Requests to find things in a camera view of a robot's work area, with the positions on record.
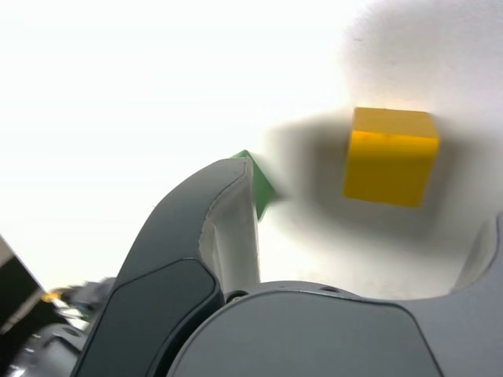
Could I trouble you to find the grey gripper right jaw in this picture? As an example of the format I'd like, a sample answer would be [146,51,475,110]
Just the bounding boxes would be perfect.
[168,210,503,377]

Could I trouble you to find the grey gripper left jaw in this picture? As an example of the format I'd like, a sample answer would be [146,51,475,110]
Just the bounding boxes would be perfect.
[74,156,262,377]

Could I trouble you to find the green cube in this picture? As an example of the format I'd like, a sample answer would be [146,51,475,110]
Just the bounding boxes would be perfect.
[229,148,290,221]

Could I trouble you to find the yellow cube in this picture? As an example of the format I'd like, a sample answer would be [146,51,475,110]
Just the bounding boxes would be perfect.
[341,106,439,209]

